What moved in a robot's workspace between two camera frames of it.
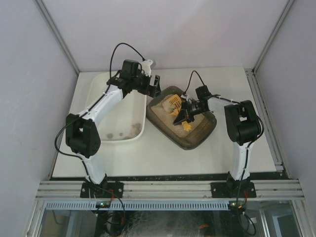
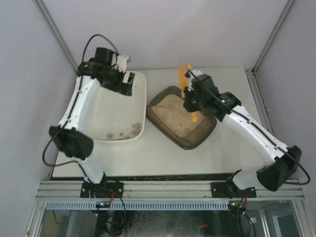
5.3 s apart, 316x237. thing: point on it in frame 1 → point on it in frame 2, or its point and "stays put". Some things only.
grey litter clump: [137, 126] stays put
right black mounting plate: [235, 190] stays put
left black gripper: [150, 87] → [126, 89]
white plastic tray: [126, 122] stays put
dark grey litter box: [203, 126] stays put
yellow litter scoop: [176, 100] → [183, 68]
